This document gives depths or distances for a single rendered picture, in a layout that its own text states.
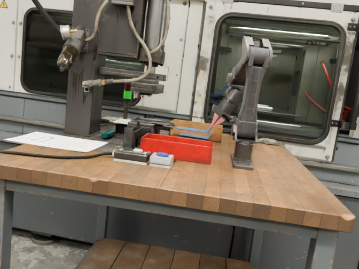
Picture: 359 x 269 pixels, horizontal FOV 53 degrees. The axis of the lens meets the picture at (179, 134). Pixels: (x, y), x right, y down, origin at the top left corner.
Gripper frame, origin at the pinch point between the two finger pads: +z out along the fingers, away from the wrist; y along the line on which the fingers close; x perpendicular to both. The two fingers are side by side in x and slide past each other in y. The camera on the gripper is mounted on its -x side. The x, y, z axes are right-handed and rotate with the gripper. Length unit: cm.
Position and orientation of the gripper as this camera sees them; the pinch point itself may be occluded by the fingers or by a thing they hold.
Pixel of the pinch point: (210, 128)
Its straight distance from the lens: 156.1
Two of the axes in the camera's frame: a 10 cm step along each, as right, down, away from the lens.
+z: -5.9, 7.9, 1.6
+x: -1.2, 1.2, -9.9
